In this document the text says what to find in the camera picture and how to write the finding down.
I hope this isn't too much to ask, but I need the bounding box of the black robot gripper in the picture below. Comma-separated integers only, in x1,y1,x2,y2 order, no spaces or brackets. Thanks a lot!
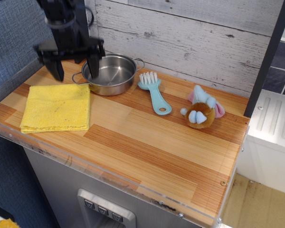
34,0,105,82

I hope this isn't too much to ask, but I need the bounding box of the yellow cloth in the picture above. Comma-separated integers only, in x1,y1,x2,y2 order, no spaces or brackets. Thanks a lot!
20,84,90,133

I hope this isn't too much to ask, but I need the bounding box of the clear acrylic counter edge guard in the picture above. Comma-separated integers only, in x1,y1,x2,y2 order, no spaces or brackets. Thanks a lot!
0,120,250,228

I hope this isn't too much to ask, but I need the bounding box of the stainless steel pot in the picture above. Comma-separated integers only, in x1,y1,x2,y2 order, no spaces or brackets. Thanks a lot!
72,53,145,96

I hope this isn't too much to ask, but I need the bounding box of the light blue dish brush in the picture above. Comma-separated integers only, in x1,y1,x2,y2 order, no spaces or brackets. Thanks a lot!
138,72,172,115

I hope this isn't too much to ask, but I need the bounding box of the brown and blue plush toy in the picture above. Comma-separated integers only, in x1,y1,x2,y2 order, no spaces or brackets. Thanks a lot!
180,85,225,129

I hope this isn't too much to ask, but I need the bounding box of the grey dispenser panel with buttons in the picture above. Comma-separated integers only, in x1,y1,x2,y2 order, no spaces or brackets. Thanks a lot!
77,189,136,228

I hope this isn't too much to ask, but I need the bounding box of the yellow black object bottom left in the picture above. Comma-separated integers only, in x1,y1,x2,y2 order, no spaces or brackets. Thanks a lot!
0,219,19,228

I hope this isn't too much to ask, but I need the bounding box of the white ribbed drainboard unit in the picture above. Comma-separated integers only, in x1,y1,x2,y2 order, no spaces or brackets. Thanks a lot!
247,90,285,152

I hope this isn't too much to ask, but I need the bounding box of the black vertical post left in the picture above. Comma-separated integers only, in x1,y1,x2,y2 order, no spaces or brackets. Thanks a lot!
73,0,91,64

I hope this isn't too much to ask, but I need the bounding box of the black vertical post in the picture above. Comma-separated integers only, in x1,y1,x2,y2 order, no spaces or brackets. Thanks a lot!
73,0,91,64
244,0,285,118

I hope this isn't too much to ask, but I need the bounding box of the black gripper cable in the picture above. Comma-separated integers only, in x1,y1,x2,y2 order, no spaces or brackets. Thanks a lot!
85,7,95,27

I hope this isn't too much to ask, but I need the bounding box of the black vertical post right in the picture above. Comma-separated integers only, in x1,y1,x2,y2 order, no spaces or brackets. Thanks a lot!
244,0,285,118

